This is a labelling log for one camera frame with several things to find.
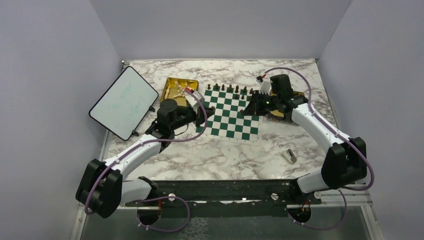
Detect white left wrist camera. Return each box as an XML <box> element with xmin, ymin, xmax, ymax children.
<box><xmin>185</xmin><ymin>88</ymin><xmax>205</xmax><ymax>109</ymax></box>

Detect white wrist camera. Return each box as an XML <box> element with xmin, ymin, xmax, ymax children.
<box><xmin>185</xmin><ymin>88</ymin><xmax>205</xmax><ymax>109</ymax></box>
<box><xmin>256</xmin><ymin>75</ymin><xmax>272</xmax><ymax>94</ymax></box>

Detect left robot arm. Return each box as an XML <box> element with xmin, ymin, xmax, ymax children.
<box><xmin>75</xmin><ymin>96</ymin><xmax>216</xmax><ymax>218</ymax></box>

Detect black mounting rail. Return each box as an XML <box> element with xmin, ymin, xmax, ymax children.
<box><xmin>125</xmin><ymin>179</ymin><xmax>321</xmax><ymax>218</ymax></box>

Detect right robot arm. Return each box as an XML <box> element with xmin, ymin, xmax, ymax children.
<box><xmin>241</xmin><ymin>74</ymin><xmax>368</xmax><ymax>204</ymax></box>

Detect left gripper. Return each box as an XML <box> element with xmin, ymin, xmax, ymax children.
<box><xmin>170</xmin><ymin>104</ymin><xmax>215</xmax><ymax>131</ymax></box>

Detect green white chess board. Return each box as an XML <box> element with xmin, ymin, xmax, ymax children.
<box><xmin>195</xmin><ymin>83</ymin><xmax>263</xmax><ymax>146</ymax></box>

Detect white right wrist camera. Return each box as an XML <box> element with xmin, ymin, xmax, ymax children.
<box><xmin>256</xmin><ymin>75</ymin><xmax>272</xmax><ymax>94</ymax></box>

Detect small whiteboard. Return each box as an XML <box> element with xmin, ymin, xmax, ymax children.
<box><xmin>88</xmin><ymin>66</ymin><xmax>159</xmax><ymax>141</ymax></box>

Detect beige black small device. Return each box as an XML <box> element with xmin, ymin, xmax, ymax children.
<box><xmin>282</xmin><ymin>149</ymin><xmax>297</xmax><ymax>165</ymax></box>

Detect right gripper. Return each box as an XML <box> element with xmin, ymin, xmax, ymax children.
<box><xmin>241</xmin><ymin>90</ymin><xmax>280</xmax><ymax>117</ymax></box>

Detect gold tin with light pieces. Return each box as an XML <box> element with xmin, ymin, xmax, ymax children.
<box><xmin>160</xmin><ymin>77</ymin><xmax>199</xmax><ymax>107</ymax></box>

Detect gold tin with dark pieces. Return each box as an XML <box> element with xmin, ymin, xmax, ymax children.
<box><xmin>265</xmin><ymin>90</ymin><xmax>305</xmax><ymax>126</ymax></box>

